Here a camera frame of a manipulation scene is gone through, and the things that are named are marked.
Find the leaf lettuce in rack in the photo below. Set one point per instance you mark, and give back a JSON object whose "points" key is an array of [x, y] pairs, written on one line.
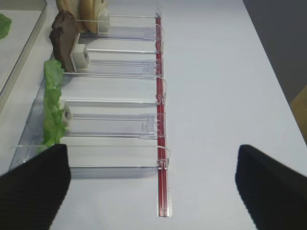
{"points": [[53, 127]]}

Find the white metal tray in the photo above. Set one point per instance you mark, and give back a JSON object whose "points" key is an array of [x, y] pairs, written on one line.
{"points": [[27, 18]]}

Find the sesame top bun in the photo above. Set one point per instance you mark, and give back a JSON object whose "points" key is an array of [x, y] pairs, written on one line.
{"points": [[88, 10]]}

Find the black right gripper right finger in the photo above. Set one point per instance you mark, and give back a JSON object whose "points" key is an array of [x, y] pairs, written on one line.
{"points": [[274, 195]]}

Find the red rail strip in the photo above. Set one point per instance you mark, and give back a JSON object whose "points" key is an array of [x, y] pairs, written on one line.
{"points": [[162, 155]]}

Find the white pusher block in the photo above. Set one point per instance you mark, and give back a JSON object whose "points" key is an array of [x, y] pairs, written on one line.
{"points": [[66, 114], [103, 22], [79, 55]]}

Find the round lettuce on tray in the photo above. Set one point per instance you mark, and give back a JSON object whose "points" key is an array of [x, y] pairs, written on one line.
{"points": [[5, 23]]}

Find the clear right food rack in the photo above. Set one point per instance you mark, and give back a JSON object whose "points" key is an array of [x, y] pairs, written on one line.
{"points": [[113, 133]]}

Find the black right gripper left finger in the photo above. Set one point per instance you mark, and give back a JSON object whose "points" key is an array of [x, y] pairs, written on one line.
{"points": [[32, 193]]}

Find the brown meat patty in rack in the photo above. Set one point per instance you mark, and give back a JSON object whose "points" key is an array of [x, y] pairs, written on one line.
{"points": [[64, 31]]}

